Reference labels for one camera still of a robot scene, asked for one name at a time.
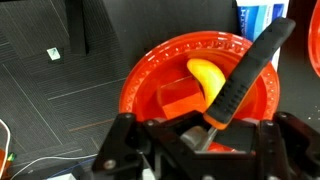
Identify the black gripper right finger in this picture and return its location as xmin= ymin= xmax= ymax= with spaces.
xmin=208 ymin=111 xmax=320 ymax=180

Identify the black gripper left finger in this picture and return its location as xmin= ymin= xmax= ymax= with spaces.
xmin=91 ymin=111 xmax=209 ymax=180

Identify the red plastic bowl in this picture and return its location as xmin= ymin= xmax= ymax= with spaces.
xmin=307 ymin=0 xmax=320 ymax=78
xmin=118 ymin=30 xmax=280 ymax=154

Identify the red block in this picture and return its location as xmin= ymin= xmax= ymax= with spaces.
xmin=156 ymin=75 xmax=208 ymax=120

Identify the yellow curved toy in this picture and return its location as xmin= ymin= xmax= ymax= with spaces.
xmin=186 ymin=58 xmax=227 ymax=108

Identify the blue white packet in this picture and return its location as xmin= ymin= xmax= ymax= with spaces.
xmin=235 ymin=0 xmax=290 ymax=72

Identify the white floor sticker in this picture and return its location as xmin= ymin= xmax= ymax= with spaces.
xmin=46 ymin=47 xmax=62 ymax=62

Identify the black table leg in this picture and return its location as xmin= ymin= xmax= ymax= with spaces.
xmin=64 ymin=0 xmax=90 ymax=57

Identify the blue cable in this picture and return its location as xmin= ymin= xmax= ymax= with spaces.
xmin=46 ymin=158 xmax=97 ymax=179

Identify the white cable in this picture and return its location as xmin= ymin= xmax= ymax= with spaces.
xmin=0 ymin=119 xmax=12 ymax=176
xmin=9 ymin=153 xmax=98 ymax=180

